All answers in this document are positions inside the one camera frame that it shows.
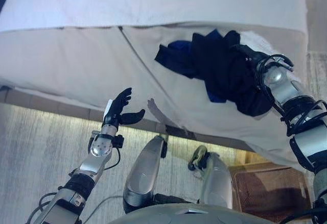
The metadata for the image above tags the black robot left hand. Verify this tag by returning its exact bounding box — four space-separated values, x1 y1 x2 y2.
103 87 146 128

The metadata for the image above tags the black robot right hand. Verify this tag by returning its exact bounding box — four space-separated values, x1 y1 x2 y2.
229 44 271 76

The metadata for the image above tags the white garment with blue tag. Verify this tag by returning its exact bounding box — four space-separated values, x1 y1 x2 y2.
239 30 276 57

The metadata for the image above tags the black garment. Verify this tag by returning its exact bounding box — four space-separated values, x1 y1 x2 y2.
154 30 282 118

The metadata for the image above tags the dark blue garment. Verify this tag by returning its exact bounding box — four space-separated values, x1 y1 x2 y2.
168 29 228 104

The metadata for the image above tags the large bed, beige cover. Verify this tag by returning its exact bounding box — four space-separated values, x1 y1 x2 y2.
0 23 310 174

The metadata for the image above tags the brown wicker basket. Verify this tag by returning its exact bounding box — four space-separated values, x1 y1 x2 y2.
228 164 313 222

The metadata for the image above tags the silver robot left leg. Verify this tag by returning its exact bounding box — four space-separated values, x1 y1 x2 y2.
122 134 169 214

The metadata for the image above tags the grey striped area rug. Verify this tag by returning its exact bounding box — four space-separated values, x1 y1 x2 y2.
0 52 327 224

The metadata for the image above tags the grey robot torso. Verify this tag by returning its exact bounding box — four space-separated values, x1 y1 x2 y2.
109 203 289 224

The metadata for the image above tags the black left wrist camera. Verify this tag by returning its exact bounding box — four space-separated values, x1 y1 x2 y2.
113 134 125 149

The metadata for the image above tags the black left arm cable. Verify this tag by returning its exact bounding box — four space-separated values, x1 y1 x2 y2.
25 147 121 224

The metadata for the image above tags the thin grey floor cable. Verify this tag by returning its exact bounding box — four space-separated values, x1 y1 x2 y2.
83 195 124 224

